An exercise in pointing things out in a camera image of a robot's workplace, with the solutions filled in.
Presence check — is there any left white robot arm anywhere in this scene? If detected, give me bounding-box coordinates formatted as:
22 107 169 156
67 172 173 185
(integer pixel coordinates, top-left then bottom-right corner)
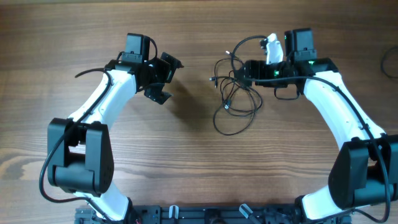
39 33 183 223

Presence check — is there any black cable bundle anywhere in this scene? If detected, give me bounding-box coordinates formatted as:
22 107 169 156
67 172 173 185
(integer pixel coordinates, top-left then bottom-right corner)
209 50 264 136

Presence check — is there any separated black cable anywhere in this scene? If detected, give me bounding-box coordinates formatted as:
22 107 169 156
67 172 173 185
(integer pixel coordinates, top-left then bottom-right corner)
381 45 398 79

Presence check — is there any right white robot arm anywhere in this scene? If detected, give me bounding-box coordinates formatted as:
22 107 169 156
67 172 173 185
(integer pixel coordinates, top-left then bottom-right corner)
233 28 397 223

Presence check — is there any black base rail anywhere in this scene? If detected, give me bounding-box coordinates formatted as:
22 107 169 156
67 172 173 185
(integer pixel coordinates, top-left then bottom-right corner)
74 203 352 224

